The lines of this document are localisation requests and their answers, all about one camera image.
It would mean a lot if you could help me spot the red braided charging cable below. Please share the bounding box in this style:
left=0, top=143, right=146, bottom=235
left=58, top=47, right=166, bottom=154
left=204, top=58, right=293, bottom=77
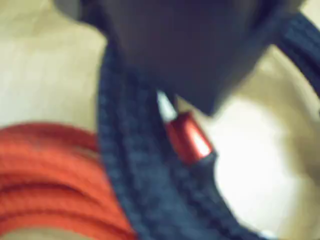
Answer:
left=0, top=89, right=218, bottom=240

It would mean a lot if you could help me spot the black braided charging cable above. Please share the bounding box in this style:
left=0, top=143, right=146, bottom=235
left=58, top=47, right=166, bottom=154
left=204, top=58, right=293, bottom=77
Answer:
left=96, top=7, right=320, bottom=240

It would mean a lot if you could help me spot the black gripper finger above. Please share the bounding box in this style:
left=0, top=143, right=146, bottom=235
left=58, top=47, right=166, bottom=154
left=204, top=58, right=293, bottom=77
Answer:
left=56, top=0, right=305, bottom=117

